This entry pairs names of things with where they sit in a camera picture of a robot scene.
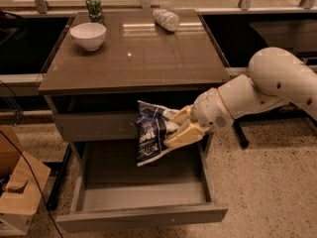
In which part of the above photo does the blue chip bag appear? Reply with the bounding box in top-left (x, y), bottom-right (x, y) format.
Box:
top-left (136, 100), bottom-right (179, 167)

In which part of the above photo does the black table leg right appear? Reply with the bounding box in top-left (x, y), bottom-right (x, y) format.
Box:
top-left (233, 120), bottom-right (249, 149)

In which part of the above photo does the cardboard box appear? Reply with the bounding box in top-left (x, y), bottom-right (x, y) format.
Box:
top-left (0, 126), bottom-right (51, 236)

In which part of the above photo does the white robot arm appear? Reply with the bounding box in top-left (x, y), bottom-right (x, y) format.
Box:
top-left (164, 48), bottom-right (317, 149)

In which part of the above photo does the open grey drawer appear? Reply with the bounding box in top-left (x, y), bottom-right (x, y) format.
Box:
top-left (56, 140), bottom-right (228, 233)

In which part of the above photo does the grey drawer cabinet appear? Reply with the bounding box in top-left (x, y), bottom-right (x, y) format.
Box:
top-left (38, 8), bottom-right (233, 168)

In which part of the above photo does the clear plastic water bottle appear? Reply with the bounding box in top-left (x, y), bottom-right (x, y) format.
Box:
top-left (153, 9), bottom-right (179, 32)

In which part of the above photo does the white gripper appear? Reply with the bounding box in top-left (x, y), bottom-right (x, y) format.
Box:
top-left (164, 88), bottom-right (234, 149)

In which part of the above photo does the white bowl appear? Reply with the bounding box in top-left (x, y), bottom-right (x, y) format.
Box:
top-left (70, 23), bottom-right (106, 51)

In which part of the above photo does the black cable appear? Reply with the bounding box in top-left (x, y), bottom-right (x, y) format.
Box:
top-left (0, 79), bottom-right (64, 238)

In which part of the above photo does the black table leg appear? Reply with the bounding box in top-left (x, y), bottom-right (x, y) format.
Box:
top-left (233, 120), bottom-right (249, 149)
top-left (46, 146), bottom-right (72, 210)

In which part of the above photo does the green soda can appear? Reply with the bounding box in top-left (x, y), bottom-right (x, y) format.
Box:
top-left (85, 0), bottom-right (105, 25)

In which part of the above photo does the black table leg left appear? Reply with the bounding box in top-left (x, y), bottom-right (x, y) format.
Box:
top-left (46, 146), bottom-right (72, 210)

